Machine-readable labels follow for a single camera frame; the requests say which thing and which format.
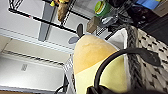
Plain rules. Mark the black crumpled bag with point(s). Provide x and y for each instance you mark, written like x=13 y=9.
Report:
x=141 y=15

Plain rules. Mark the large yellow plush toy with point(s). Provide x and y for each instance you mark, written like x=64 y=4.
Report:
x=96 y=56

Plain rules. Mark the large cardboard box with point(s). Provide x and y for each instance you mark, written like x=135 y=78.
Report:
x=161 y=10

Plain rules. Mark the small cardboard box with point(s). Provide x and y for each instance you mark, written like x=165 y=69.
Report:
x=93 y=25

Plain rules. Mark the magazine with face print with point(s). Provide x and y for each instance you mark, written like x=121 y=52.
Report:
x=69 y=71

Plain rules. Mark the brown plush toy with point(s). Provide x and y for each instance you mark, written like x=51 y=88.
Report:
x=62 y=10

